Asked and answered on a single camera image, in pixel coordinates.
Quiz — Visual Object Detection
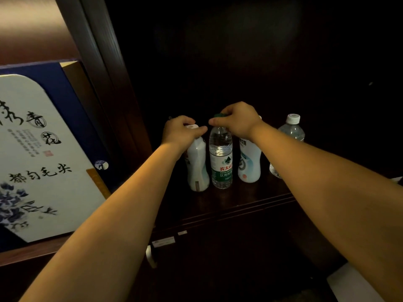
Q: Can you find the person's right hand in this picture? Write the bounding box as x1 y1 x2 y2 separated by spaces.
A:
208 102 264 142

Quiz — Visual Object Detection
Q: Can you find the person's left hand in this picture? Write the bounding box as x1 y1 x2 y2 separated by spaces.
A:
161 115 208 154

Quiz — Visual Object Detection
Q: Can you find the plain white drink bottle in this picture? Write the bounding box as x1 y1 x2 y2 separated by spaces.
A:
184 124 210 192

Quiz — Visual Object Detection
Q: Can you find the clear water bottle green cap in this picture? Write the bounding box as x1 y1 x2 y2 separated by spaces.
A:
209 113 234 190

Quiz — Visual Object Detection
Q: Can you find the person's right forearm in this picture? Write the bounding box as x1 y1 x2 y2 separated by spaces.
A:
249 121 403 302

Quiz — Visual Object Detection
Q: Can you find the person's left forearm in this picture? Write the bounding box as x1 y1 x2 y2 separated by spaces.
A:
19 143 186 302

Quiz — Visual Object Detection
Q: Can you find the white drink bottle blue print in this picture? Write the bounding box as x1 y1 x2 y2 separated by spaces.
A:
237 116 262 183

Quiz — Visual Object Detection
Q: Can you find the clear water bottle white cap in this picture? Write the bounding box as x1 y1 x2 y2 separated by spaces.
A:
269 114 305 179

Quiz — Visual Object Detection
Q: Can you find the dark wooden cabinet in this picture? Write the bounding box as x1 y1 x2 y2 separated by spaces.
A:
0 0 403 302

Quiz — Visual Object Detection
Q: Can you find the large white sticker label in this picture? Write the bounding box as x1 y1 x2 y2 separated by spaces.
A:
152 236 175 248

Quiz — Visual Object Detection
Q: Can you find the blue and white gift box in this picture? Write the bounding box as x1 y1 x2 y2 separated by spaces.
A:
0 61 111 253

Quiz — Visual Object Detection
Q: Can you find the white flat object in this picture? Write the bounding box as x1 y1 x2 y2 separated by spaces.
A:
327 262 387 302

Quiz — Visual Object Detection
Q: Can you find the white cabinet handle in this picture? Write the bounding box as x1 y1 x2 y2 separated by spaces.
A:
145 245 157 269

